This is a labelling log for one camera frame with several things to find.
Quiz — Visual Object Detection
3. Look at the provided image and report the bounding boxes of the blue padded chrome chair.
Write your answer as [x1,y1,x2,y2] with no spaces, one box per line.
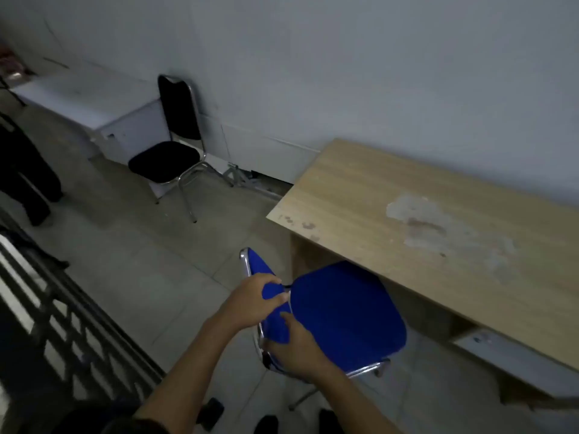
[239,247,408,412]

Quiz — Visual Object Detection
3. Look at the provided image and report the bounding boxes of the white wall panel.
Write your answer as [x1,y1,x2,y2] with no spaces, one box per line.
[221,125,319,184]

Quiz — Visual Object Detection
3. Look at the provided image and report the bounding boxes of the small metal bracket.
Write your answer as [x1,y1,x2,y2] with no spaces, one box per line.
[225,162,255,188]

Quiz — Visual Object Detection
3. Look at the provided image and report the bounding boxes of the black metal gate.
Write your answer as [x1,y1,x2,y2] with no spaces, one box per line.
[0,210,166,416]

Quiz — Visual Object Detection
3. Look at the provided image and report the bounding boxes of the person's right hand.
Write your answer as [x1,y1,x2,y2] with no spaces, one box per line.
[264,312,338,381]

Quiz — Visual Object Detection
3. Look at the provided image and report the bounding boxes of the black padded chrome chair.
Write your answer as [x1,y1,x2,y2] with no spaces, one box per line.
[128,74,234,224]

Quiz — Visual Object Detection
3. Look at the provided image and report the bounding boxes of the small black object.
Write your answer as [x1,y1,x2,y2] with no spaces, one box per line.
[196,398,225,432]

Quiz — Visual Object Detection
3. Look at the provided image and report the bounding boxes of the person's left hand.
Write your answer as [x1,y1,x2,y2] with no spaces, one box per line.
[216,273,291,333]

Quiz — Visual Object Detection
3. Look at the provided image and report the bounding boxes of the white desk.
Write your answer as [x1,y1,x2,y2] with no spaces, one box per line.
[11,70,172,198]

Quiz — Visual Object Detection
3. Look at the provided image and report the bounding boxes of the white desk drawer unit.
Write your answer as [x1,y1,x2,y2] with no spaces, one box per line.
[452,327,579,400]

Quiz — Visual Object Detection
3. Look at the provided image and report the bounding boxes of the person's left forearm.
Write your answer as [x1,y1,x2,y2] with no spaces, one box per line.
[133,312,242,434]

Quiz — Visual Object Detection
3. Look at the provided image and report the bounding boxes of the person's right forearm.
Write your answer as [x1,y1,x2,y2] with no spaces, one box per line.
[312,357,404,434]

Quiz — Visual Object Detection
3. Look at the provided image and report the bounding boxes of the wooden desk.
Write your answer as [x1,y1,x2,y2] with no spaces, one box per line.
[266,138,579,409]

